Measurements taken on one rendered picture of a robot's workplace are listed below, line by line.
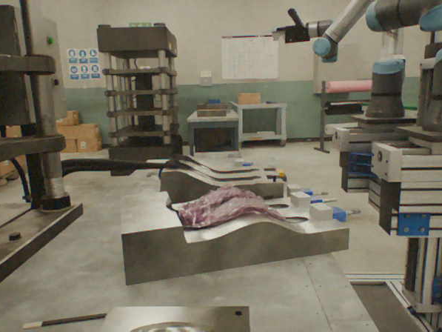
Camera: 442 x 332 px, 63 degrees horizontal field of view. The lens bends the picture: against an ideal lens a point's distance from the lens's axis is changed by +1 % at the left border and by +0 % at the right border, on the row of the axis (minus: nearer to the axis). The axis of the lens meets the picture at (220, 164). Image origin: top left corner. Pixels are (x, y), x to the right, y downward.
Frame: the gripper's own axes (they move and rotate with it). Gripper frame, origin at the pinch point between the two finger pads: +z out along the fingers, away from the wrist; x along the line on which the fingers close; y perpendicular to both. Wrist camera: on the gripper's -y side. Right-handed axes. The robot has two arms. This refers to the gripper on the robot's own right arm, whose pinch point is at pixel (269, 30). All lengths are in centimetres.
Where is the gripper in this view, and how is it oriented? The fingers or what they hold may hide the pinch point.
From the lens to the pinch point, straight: 194.5
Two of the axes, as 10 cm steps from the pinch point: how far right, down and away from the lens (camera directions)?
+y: 1.0, 9.4, 3.2
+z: -8.7, -0.7, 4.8
